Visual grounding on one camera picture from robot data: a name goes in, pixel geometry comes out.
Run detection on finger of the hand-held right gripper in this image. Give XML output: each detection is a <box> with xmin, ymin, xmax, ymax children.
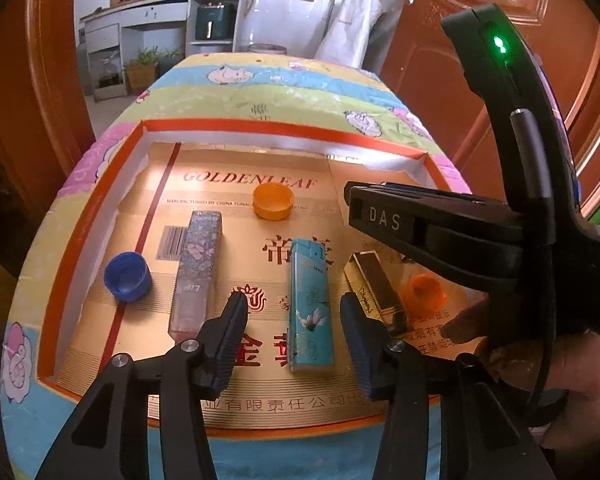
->
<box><xmin>348</xmin><ymin>190</ymin><xmax>527</xmax><ymax>289</ymax></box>
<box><xmin>343</xmin><ymin>181</ymin><xmax>524</xmax><ymax>216</ymax></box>

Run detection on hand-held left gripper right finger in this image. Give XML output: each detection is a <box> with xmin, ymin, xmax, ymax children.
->
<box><xmin>339</xmin><ymin>292</ymin><xmax>556</xmax><ymax>480</ymax></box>

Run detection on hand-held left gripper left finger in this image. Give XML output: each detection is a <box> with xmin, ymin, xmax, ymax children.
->
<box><xmin>32</xmin><ymin>291</ymin><xmax>251</xmax><ymax>480</ymax></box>

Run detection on teal printed lighter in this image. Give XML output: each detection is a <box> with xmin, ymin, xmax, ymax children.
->
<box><xmin>287</xmin><ymin>238</ymin><xmax>336</xmax><ymax>373</ymax></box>

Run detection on gold rectangular case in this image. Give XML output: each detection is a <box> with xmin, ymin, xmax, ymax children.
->
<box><xmin>342</xmin><ymin>251</ymin><xmax>411</xmax><ymax>336</ymax></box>

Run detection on floral rectangular case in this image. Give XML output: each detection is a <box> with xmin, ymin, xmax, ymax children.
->
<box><xmin>167</xmin><ymin>210</ymin><xmax>224</xmax><ymax>341</ymax></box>

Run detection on translucent orange bottle cap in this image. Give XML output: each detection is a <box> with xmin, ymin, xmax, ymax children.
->
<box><xmin>402</xmin><ymin>272</ymin><xmax>453</xmax><ymax>313</ymax></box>

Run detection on blue bottle cap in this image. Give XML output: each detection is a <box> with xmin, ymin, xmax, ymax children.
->
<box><xmin>104</xmin><ymin>252</ymin><xmax>153</xmax><ymax>302</ymax></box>

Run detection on orange rimmed cardboard box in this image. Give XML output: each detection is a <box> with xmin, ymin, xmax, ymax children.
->
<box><xmin>35</xmin><ymin>119</ymin><xmax>481</xmax><ymax>433</ymax></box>

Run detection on person's right hand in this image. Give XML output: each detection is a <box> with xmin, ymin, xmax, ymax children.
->
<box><xmin>442</xmin><ymin>300</ymin><xmax>600</xmax><ymax>457</ymax></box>

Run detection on gold printed cardboard liner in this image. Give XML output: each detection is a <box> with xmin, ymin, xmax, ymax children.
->
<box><xmin>62</xmin><ymin>142</ymin><xmax>481</xmax><ymax>431</ymax></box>

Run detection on brown wooden door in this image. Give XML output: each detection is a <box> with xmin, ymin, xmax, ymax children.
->
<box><xmin>380</xmin><ymin>0</ymin><xmax>600</xmax><ymax>201</ymax></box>

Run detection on cartoon sheep printed blanket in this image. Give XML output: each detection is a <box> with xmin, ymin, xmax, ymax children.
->
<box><xmin>0</xmin><ymin>52</ymin><xmax>473</xmax><ymax>480</ymax></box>

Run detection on white woven sack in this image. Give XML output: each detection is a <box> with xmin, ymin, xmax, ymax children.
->
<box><xmin>315</xmin><ymin>0</ymin><xmax>383</xmax><ymax>68</ymax></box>

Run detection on dark green air fryer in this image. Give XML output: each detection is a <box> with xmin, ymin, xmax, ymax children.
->
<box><xmin>194</xmin><ymin>2</ymin><xmax>236</xmax><ymax>42</ymax></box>

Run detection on green potted plants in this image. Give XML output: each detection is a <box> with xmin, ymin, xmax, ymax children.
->
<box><xmin>124</xmin><ymin>46</ymin><xmax>183</xmax><ymax>93</ymax></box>

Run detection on white kitchen counter cabinet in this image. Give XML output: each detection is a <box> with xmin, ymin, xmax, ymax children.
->
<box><xmin>80</xmin><ymin>0</ymin><xmax>253</xmax><ymax>101</ymax></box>

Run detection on black cable with grey plug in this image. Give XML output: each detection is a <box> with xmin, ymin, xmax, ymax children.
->
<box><xmin>510</xmin><ymin>109</ymin><xmax>576</xmax><ymax>428</ymax></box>

